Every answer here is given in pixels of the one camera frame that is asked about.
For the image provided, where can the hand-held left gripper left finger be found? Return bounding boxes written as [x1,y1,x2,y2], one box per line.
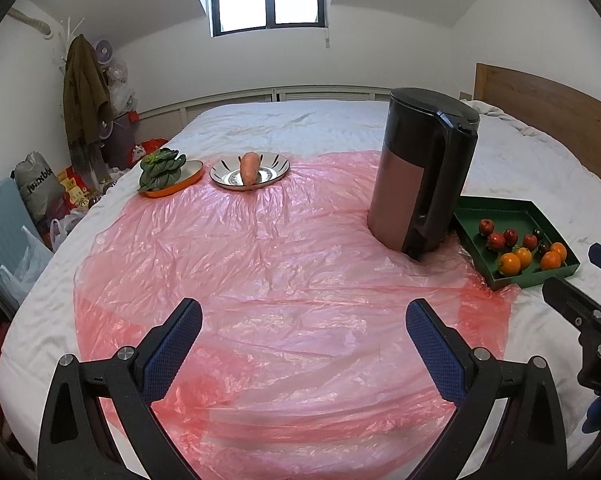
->
[36,297,204,480]

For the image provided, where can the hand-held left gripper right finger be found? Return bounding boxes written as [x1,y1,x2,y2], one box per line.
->
[405,297,568,480]

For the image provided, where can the green tray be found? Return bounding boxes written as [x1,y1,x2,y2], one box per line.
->
[451,196,581,292]

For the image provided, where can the person's right hand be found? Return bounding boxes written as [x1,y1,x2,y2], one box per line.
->
[581,392,601,435]

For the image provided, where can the pink plastic sheet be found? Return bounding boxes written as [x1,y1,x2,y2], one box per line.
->
[73,150,521,480]

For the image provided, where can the wooden headboard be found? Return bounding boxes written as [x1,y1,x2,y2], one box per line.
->
[473,62,601,193]

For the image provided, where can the black and copper kettle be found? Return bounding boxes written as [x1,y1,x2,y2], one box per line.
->
[367,87,481,262]

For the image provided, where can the white plastic bag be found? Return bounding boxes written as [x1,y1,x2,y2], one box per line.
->
[0,225,54,306]
[48,212,88,251]

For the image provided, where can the orange plate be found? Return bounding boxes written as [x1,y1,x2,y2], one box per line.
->
[140,160,205,198]

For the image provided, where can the bok choy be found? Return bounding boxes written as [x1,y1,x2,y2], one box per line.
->
[138,147,187,192]

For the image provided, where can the crumpled white quilt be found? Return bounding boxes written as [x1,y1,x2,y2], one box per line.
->
[463,100,541,136]

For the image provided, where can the yellow and red boxes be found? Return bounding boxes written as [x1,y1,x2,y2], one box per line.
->
[58,165,94,211]

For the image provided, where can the carrot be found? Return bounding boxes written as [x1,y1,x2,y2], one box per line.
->
[239,152,264,187]

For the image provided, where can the red bag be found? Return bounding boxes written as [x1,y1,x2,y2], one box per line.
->
[132,138,170,161]

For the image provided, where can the dark fringed scarf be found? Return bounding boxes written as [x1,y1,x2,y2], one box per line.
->
[68,137,104,181]

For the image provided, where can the white striped plate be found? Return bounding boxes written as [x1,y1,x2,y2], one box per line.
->
[209,151,291,191]

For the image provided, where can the light blue suitcase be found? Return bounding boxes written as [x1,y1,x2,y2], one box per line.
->
[0,177,54,311]

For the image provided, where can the clear plastic bags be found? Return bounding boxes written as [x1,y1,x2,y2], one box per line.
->
[105,60,137,113]

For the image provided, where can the brown coat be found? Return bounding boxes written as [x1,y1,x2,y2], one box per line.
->
[63,34,114,148]

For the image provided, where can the white coat rack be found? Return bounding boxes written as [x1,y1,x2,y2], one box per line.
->
[55,17,86,66]

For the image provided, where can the grey drawstring bag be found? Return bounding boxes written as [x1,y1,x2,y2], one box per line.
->
[14,151,64,223]

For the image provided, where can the white slatted wall panel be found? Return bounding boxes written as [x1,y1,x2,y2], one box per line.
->
[135,86,393,141]

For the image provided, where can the wrapped wall pipe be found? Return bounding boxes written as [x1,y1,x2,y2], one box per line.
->
[8,7,54,38]

